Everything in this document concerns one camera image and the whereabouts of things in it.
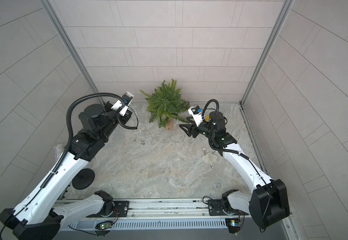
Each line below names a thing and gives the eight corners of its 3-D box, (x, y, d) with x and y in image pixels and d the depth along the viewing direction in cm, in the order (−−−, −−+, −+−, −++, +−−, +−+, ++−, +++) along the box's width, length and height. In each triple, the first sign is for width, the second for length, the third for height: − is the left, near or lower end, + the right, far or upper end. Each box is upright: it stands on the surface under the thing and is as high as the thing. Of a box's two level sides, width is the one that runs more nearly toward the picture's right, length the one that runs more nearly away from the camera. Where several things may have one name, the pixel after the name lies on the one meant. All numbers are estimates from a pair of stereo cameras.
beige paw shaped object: (207, 167, 86) (208, 165, 84) (201, 158, 90) (201, 156, 87) (217, 160, 89) (218, 158, 87) (210, 152, 92) (211, 150, 90)
